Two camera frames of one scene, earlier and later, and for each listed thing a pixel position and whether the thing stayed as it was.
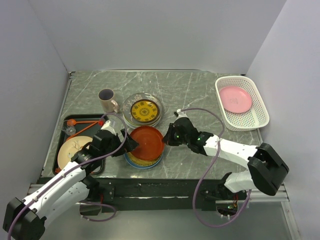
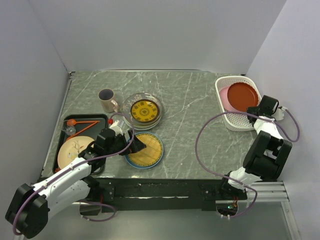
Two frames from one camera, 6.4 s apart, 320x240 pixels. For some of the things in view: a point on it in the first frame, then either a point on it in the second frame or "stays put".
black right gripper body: [180, 139] → [252, 109]
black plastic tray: [87, 125] stays put
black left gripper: [129, 145] stays put
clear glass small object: [70, 130] stays put
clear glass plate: [132, 99] stays put
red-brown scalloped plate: [150, 145] → [242, 95]
